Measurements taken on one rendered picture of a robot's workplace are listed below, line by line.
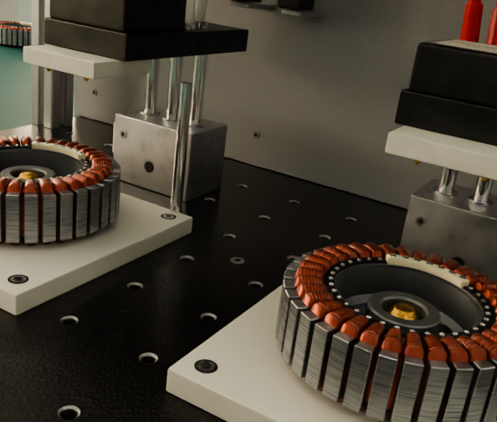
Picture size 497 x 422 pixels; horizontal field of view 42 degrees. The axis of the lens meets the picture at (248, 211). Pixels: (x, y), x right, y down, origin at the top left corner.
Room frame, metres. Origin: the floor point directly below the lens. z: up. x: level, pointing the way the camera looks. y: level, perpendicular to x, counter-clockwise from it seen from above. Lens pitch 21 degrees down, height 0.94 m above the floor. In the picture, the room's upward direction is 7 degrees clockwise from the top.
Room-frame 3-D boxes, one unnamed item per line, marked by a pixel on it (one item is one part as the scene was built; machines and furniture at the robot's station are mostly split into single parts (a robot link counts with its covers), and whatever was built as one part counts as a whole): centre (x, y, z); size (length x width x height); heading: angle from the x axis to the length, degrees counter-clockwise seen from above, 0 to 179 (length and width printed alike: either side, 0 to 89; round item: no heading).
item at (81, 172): (0.38, 0.14, 0.80); 0.11 x 0.11 x 0.04
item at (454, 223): (0.39, -0.14, 0.80); 0.08 x 0.05 x 0.06; 62
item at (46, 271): (0.38, 0.14, 0.78); 0.15 x 0.15 x 0.01; 62
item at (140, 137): (0.50, 0.07, 0.80); 0.08 x 0.05 x 0.06; 62
